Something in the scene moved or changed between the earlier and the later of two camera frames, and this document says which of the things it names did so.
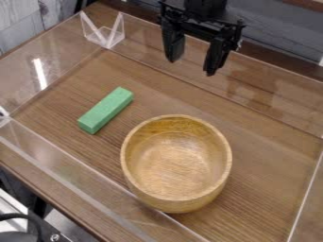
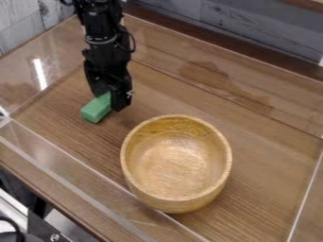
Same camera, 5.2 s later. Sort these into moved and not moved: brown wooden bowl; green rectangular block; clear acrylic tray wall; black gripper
Moved: green rectangular block; black gripper
Not moved: brown wooden bowl; clear acrylic tray wall
